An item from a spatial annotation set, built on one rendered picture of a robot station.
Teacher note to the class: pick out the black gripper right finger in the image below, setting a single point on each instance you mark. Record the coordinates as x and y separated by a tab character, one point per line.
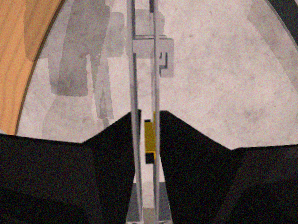
205	180

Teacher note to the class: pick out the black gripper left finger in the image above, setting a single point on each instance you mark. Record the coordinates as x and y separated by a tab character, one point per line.
96	175

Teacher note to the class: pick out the wooden board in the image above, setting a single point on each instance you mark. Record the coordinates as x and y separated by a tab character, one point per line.
24	27

